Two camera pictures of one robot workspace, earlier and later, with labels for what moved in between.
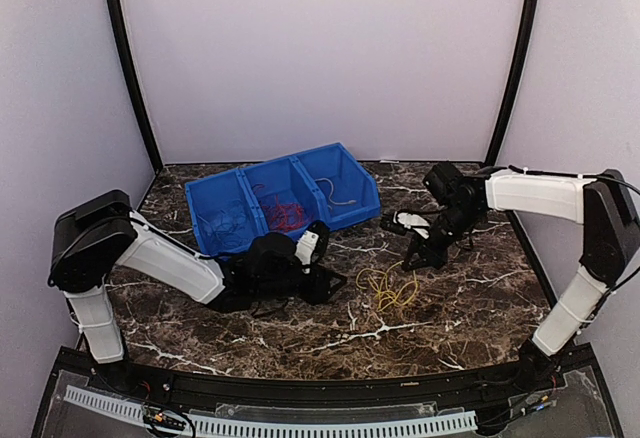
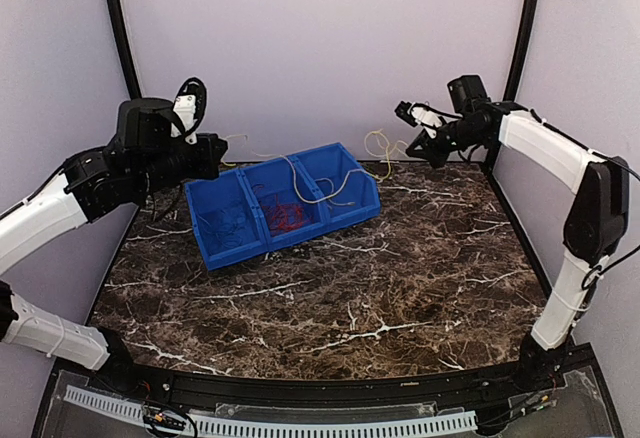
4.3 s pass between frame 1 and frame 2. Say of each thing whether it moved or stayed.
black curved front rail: stayed
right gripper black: moved
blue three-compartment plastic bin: stayed
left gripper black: moved
